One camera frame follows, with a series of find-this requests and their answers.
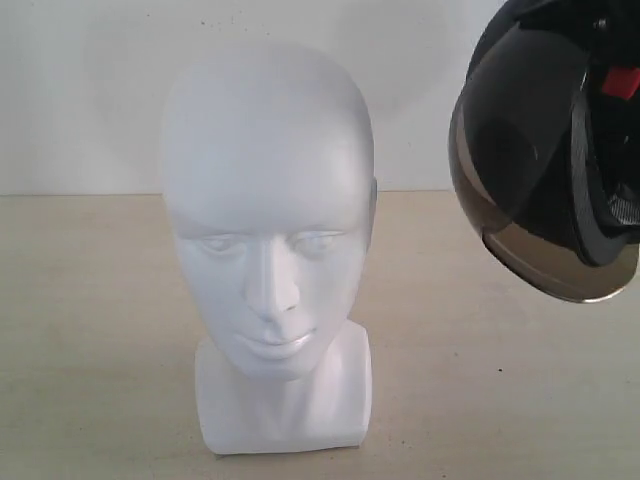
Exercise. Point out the black helmet with tinted visor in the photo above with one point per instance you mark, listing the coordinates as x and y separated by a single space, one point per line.
544 144

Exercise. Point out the white mannequin head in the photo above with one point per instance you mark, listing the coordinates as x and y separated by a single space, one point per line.
267 156

